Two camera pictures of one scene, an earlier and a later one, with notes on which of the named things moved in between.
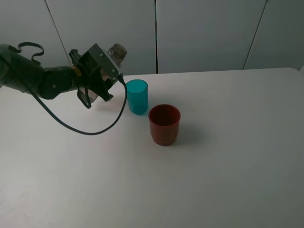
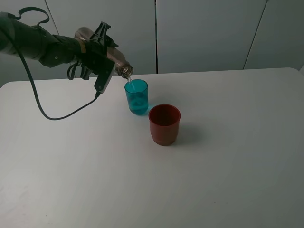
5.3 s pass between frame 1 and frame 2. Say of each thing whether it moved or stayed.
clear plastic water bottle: moved
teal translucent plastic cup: stayed
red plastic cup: stayed
